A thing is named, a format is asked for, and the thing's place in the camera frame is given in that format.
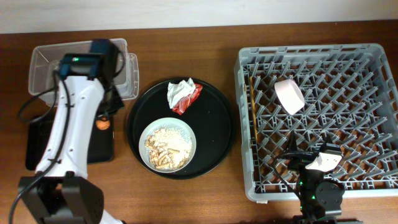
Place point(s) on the round black serving tray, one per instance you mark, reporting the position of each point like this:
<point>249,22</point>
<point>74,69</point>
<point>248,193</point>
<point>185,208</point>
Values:
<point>210,116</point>

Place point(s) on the orange carrot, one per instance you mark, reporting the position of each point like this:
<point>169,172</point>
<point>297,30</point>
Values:
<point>103,124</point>

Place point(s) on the rice and food scraps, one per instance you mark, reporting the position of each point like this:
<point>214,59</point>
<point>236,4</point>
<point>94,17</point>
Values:
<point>168,149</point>

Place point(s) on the white napkin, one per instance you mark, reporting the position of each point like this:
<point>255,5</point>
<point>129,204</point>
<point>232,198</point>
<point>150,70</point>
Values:
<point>175,92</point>

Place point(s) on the red snack wrapper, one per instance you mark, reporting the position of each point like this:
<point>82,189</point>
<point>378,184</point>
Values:
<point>186,101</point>

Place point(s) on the pink bowl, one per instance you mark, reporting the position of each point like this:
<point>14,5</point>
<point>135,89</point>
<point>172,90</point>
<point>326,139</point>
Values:
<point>290,96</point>

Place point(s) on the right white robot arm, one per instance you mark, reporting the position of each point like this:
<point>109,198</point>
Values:
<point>320,198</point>

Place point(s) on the wooden chopstick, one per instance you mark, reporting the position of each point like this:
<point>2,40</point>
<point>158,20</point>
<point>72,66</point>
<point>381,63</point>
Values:
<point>254,117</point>
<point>251,87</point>

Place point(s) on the grey dishwasher rack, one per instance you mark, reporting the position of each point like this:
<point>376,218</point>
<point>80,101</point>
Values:
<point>350,96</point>

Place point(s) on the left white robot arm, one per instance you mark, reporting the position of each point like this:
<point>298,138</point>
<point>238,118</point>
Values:
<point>84,92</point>

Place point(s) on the clear plastic bin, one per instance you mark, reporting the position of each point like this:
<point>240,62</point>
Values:
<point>45,59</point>

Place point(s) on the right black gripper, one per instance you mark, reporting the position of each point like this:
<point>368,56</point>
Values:
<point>300,160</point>

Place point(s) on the black rectangular tray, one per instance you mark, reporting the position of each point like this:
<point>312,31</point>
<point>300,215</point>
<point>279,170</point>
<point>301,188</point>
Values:
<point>101,146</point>

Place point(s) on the grey plate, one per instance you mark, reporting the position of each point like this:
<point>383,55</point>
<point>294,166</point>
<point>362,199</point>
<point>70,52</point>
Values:
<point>168,123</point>

